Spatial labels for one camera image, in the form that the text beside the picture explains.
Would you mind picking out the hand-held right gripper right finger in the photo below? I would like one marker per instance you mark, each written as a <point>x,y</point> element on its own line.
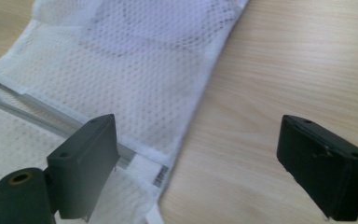
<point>323,168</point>

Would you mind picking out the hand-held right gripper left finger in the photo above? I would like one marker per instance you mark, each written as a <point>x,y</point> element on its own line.
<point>84,168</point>

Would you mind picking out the white mesh laundry bag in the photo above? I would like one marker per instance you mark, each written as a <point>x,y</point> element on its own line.
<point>143,71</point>

